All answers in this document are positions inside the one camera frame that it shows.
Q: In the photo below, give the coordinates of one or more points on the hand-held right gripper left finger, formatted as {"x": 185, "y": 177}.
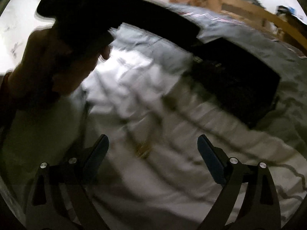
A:
{"x": 96, "y": 159}

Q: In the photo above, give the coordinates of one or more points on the grey white striped duvet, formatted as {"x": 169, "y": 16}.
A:
{"x": 168, "y": 189}

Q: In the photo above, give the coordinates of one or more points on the person's left hand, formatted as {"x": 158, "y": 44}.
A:
{"x": 55, "y": 64}

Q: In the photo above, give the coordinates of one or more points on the wooden bed frame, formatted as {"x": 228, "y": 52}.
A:
{"x": 251, "y": 7}

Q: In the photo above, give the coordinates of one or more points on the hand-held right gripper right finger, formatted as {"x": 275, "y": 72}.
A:
{"x": 212, "y": 163}

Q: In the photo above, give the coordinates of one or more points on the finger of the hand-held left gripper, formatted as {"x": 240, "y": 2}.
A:
{"x": 156, "y": 16}

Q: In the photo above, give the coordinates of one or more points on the person's left forearm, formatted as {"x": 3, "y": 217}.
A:
{"x": 9, "y": 100}

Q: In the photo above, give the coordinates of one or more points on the black cardboard box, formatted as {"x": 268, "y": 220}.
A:
{"x": 235, "y": 81}

